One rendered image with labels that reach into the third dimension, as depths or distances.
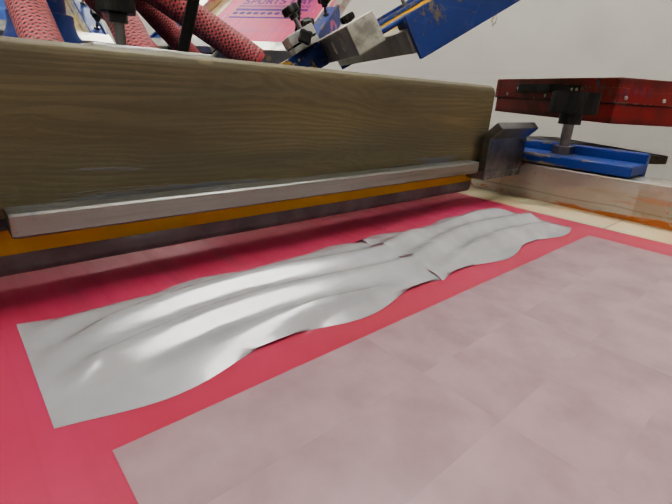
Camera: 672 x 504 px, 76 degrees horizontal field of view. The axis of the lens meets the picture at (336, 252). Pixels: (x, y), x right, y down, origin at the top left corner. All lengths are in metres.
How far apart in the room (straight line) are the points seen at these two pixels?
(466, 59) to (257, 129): 2.39
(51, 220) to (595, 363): 0.23
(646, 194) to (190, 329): 0.39
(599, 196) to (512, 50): 2.06
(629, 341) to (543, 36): 2.26
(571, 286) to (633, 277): 0.05
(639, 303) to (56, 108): 0.29
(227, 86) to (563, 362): 0.20
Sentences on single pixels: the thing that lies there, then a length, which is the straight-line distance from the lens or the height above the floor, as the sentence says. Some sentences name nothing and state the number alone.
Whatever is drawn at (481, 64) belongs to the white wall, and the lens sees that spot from 2.57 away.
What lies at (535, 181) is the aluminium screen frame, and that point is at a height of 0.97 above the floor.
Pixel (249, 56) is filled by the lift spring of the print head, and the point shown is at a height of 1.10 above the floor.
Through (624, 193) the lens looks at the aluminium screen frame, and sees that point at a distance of 0.46.
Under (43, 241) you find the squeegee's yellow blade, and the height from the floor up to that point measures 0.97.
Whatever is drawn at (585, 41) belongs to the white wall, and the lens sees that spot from 2.36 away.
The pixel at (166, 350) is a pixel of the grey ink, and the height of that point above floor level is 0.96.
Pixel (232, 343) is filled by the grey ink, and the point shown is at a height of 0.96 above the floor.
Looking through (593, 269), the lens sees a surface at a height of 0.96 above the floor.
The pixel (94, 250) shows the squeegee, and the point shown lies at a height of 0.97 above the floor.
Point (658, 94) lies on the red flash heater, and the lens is 1.16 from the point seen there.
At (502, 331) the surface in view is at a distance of 0.20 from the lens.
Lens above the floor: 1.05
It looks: 21 degrees down
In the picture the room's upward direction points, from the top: 4 degrees clockwise
